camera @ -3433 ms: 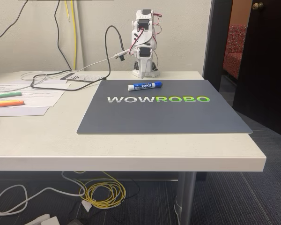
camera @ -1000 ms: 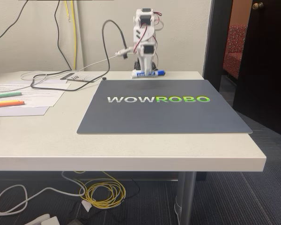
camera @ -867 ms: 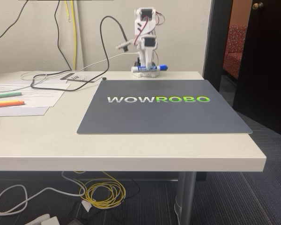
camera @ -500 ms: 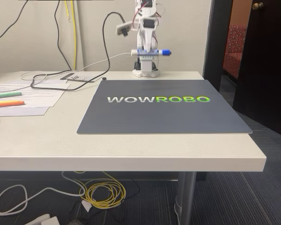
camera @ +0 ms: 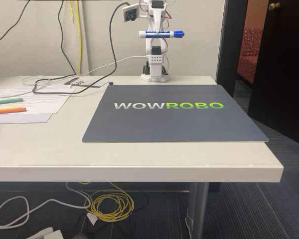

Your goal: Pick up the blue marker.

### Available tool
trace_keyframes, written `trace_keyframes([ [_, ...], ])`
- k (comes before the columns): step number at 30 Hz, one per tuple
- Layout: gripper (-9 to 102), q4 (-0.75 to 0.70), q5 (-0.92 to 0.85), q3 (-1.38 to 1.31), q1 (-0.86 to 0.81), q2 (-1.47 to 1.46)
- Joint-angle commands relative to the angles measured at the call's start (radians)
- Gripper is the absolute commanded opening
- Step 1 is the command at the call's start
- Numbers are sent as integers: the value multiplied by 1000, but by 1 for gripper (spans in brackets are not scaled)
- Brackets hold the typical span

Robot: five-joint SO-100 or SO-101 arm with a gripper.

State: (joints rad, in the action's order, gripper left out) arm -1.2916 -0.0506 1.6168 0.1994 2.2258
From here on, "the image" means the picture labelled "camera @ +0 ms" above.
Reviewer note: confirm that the dark wooden door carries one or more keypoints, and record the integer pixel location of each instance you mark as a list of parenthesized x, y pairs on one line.
[(281, 74)]

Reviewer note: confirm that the yellow marker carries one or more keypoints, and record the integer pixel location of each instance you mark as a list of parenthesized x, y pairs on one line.
[(5, 108)]

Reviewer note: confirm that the grey metal table leg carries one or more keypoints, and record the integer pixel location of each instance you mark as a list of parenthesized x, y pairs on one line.
[(196, 211)]

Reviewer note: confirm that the brass door knob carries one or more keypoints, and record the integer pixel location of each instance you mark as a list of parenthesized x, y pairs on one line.
[(274, 6)]

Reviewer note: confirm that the white blank paper sheet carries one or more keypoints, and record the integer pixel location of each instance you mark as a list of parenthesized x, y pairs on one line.
[(20, 118)]

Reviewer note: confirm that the dotted grid pad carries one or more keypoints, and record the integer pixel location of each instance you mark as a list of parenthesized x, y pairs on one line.
[(91, 82)]

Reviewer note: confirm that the grey WOWROBO mat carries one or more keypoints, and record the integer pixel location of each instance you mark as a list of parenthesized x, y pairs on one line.
[(174, 117)]

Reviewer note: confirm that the orange marker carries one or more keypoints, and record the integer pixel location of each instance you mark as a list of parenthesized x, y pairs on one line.
[(8, 111)]

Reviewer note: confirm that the green marker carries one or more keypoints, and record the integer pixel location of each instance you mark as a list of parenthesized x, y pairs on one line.
[(7, 100)]

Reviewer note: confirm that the blue Expo marker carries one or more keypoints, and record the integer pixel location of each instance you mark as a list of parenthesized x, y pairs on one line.
[(162, 34)]

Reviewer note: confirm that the red patterned chair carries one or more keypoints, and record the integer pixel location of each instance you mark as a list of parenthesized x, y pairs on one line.
[(250, 57)]

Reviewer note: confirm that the white printed paper sheet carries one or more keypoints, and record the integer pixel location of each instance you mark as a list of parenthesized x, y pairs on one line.
[(40, 102)]

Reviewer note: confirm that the cream table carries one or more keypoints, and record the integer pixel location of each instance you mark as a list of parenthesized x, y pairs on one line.
[(64, 154)]

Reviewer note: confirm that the white power adapter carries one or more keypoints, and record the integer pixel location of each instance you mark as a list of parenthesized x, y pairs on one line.
[(46, 234)]

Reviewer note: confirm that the black door frame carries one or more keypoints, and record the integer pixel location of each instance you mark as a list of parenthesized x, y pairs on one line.
[(230, 44)]

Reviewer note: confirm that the white camera box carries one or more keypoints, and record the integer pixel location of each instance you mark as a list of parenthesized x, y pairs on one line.
[(130, 12)]

